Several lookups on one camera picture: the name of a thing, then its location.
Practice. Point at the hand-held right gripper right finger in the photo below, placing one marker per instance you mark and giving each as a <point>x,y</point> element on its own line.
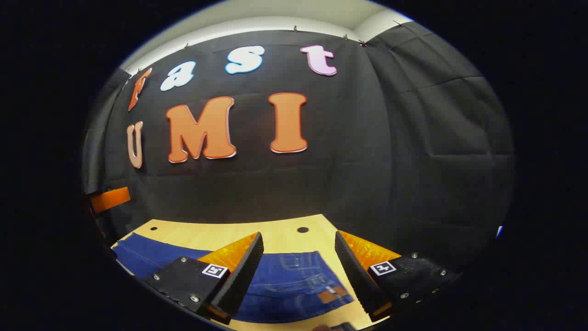
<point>356,276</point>

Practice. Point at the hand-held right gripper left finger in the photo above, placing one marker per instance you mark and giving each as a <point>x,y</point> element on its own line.
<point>239,280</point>

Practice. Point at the blue denim jeans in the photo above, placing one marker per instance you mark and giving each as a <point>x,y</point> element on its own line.
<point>285,285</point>

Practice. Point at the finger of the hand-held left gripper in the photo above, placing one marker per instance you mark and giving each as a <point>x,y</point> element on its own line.
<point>110,200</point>

